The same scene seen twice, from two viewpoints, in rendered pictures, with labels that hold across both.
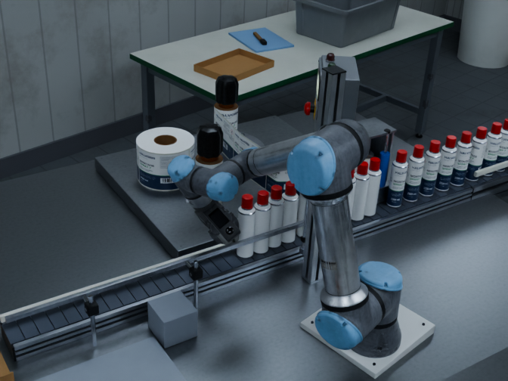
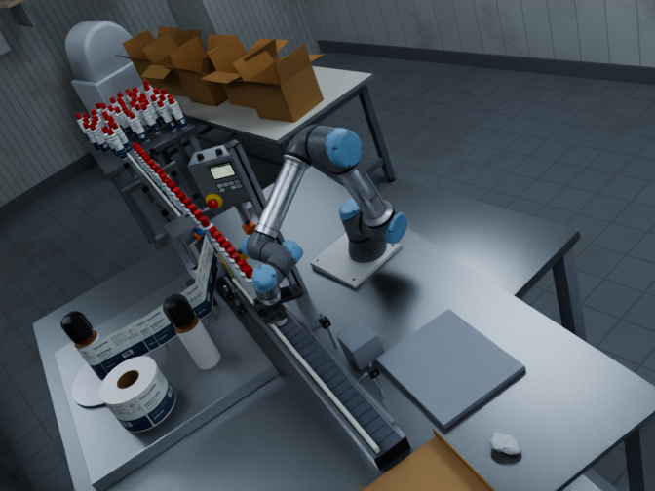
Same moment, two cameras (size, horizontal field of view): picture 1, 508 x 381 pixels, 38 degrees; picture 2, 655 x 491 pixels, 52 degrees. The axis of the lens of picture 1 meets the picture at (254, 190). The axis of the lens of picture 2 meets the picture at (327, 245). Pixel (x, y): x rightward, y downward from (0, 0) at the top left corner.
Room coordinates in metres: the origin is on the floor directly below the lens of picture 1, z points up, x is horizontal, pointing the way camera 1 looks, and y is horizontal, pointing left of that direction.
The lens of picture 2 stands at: (1.00, 1.74, 2.38)
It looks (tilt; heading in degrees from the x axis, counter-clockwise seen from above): 34 degrees down; 287
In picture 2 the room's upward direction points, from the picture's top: 22 degrees counter-clockwise
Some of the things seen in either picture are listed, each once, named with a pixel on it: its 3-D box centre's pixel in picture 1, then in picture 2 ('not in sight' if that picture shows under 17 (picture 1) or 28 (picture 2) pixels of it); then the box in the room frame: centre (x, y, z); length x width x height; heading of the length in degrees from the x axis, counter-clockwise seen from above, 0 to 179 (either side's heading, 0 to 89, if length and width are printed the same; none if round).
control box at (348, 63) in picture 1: (335, 99); (223, 176); (1.85, -0.21, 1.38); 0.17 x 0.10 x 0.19; 179
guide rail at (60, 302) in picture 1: (197, 258); (304, 326); (1.67, 0.15, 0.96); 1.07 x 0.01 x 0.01; 124
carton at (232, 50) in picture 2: not in sight; (250, 71); (2.29, -2.37, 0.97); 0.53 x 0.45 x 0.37; 47
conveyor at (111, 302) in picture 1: (273, 249); (270, 312); (1.86, -0.07, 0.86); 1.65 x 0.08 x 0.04; 124
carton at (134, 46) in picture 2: not in sight; (155, 59); (3.26, -3.27, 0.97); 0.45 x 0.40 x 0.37; 47
